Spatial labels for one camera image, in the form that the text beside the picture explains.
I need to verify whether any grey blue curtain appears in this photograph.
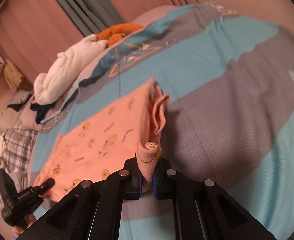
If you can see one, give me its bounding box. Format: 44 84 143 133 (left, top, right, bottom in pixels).
56 0 124 36

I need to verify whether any dark navy clothing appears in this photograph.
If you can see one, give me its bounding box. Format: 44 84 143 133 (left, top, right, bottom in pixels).
30 99 57 124

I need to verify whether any yellow fringed lampshade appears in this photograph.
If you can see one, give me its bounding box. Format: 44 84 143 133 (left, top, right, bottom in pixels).
3 60 24 92

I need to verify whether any pink cartoon print baby garment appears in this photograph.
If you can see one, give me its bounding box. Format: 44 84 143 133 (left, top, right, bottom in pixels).
33 77 171 202

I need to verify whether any blue grey patterned duvet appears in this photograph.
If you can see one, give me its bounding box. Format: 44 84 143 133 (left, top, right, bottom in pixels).
30 2 294 239

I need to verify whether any grey folded clothing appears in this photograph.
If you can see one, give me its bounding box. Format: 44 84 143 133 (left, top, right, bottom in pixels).
0 169 28 215

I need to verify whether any white fluffy blanket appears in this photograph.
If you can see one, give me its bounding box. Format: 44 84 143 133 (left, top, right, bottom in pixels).
33 34 108 105

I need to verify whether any beige headboard cushion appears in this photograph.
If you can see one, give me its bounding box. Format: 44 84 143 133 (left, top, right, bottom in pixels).
0 108 20 135

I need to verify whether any orange plush toy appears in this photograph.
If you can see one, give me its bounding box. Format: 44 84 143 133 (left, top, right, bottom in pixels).
95 23 144 47

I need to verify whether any grey plaid pillow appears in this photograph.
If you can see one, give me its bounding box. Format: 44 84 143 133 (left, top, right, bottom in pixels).
2 119 38 173

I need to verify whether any lilac pillow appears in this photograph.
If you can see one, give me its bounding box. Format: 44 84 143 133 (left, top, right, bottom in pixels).
20 98 53 132

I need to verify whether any person's left hand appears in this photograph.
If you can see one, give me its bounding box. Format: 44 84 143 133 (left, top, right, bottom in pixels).
12 214 37 238

